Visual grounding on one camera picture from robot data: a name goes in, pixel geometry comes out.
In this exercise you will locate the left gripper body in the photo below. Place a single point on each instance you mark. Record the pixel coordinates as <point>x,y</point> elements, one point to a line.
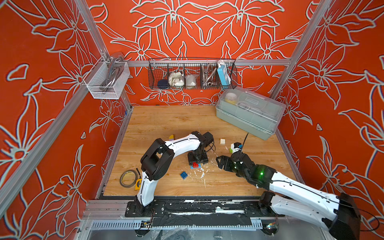
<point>199,158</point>

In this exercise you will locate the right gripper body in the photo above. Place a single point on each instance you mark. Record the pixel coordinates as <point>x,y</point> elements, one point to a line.
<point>230,166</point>

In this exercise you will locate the light blue long lego brick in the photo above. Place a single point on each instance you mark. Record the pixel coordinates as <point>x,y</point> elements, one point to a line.
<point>196,168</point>

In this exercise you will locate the teal blue lego brick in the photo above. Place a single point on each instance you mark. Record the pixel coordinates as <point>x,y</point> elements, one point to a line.
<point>184,175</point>

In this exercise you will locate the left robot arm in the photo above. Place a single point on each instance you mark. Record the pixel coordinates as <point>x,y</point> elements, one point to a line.
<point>158,158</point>

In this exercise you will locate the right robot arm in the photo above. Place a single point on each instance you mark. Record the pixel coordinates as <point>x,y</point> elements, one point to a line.
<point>338,214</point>

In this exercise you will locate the grey lidded storage box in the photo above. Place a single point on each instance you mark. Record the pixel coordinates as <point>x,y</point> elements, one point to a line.
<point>254,113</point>

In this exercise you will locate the yellow tape measure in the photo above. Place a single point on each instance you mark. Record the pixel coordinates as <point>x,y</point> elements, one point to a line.
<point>138,184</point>

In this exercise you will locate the tape roll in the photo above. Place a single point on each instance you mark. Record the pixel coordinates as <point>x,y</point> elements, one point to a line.
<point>129,178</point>

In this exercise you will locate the white cloth in basket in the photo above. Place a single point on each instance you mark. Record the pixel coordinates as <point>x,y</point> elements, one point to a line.
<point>176,79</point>

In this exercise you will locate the light blue box in basket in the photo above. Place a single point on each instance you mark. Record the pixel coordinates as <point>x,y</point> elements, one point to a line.
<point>223,73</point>

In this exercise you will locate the clear plastic bin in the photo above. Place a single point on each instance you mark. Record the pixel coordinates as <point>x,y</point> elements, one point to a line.
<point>108,79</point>

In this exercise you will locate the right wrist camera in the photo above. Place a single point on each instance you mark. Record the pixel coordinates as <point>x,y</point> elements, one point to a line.
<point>236,147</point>

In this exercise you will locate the black wire basket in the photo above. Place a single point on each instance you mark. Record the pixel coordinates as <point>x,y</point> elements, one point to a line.
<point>199,73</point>

